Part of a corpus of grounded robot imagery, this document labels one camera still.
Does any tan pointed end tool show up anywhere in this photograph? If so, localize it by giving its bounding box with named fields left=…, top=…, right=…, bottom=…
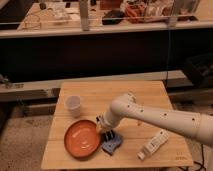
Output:
left=96, top=124, right=103, bottom=134

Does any dark crate at right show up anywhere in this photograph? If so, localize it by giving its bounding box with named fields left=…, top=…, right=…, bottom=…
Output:
left=182, top=53, right=213, bottom=88

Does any orange ceramic bowl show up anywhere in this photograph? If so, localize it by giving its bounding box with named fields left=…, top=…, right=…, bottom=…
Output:
left=64, top=120, right=101, bottom=158

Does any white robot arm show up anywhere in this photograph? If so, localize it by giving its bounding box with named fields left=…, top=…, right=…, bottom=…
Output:
left=98, top=93, right=213, bottom=147

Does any white tube bottle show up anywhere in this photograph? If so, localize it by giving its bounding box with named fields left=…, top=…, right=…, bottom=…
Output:
left=138, top=129, right=169, bottom=160

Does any grey metal post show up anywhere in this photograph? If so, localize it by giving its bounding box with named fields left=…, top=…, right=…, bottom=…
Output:
left=79, top=0, right=89, bottom=31

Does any translucent plastic cup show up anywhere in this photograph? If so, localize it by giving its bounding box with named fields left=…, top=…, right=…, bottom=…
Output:
left=64, top=96, right=81, bottom=117

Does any black bag on counter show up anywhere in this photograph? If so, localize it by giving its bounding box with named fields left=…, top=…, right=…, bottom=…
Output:
left=102, top=10, right=124, bottom=25

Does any red orange item on counter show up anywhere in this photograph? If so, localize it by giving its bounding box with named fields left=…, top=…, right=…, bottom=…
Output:
left=125, top=4, right=145, bottom=23

